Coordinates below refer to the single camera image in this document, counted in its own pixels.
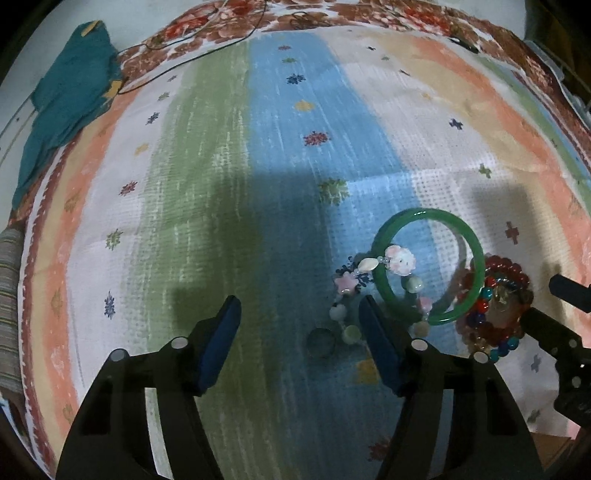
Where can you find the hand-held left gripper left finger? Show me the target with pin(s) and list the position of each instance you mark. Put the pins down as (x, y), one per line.
(220, 344)

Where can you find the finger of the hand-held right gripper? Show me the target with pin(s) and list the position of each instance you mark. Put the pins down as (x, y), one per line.
(547, 330)
(570, 291)

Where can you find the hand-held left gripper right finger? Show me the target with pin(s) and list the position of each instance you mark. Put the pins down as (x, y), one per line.
(379, 344)

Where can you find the green jade bangle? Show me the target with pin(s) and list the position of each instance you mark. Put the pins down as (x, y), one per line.
(383, 286)

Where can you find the striped woven mat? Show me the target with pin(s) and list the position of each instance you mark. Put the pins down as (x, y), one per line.
(286, 161)

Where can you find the striped grey pillow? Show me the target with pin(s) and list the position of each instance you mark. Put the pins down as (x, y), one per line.
(9, 304)

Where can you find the black charger plug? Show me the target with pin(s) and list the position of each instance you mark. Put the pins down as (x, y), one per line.
(465, 44)

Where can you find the teal cloth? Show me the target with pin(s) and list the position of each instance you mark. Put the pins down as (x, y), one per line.
(69, 101)

